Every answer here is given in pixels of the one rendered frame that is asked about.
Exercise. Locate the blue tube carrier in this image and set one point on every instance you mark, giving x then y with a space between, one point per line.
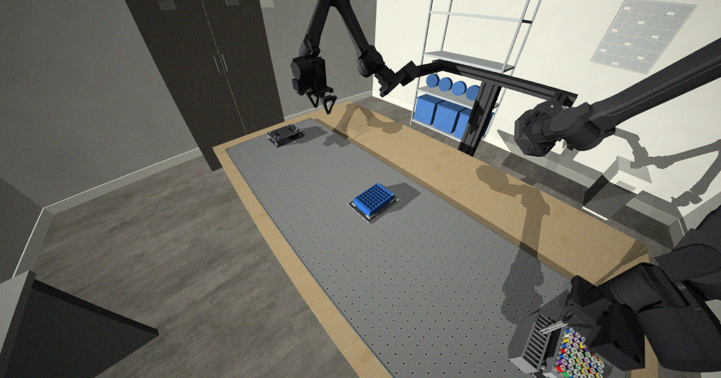
373 199

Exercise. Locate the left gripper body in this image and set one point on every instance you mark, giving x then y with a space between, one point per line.
574 300

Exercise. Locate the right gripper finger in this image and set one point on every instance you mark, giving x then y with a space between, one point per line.
331 105
309 93

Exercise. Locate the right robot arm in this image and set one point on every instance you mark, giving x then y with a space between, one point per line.
308 63

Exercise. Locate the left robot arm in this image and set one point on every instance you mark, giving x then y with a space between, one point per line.
682 330

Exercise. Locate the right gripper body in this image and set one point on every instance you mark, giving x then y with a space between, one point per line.
321 94

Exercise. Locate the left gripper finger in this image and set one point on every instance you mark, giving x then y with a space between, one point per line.
570 318
584 327

